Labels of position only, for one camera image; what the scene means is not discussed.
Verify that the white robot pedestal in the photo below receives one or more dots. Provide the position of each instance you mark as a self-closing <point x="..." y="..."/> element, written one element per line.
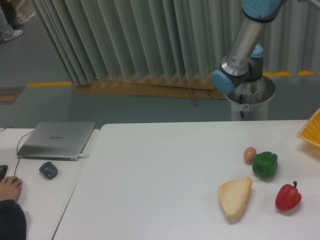
<point x="250" y="100"/>

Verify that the grey pleated curtain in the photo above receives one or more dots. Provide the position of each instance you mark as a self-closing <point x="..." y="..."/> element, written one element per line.
<point x="153" y="42"/>

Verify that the black small controller device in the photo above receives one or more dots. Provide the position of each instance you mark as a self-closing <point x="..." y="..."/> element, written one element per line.
<point x="48" y="170"/>

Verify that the yellow wicker basket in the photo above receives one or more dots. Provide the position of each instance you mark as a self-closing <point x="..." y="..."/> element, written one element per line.
<point x="310" y="132"/>

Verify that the toasted bread slice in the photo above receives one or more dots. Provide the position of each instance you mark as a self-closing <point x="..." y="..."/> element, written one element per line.
<point x="234" y="196"/>

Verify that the black keyboard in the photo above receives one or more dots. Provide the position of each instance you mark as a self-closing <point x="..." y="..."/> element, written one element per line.
<point x="3" y="171"/>

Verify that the brown egg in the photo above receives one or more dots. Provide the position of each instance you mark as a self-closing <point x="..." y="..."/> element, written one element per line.
<point x="249" y="155"/>

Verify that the person's bare hand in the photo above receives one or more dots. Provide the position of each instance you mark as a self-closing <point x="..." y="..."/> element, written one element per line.
<point x="10" y="188"/>

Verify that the dark sleeved forearm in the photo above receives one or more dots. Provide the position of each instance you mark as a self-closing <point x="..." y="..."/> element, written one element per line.
<point x="13" y="224"/>

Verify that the silver closed laptop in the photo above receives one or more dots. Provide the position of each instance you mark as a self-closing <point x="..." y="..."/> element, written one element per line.
<point x="57" y="141"/>

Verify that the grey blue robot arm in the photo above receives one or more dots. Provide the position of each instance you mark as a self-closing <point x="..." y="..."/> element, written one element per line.
<point x="235" y="68"/>

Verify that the white sneaker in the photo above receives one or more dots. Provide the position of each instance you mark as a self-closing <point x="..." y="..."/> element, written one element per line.
<point x="16" y="34"/>

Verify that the brown cardboard sheet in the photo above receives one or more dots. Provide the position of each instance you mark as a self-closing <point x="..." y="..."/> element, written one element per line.
<point x="196" y="88"/>

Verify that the red bell pepper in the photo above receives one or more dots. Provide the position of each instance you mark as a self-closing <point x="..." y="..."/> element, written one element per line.
<point x="288" y="197"/>

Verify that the green bell pepper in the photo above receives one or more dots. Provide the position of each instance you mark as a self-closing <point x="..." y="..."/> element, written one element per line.
<point x="265" y="165"/>

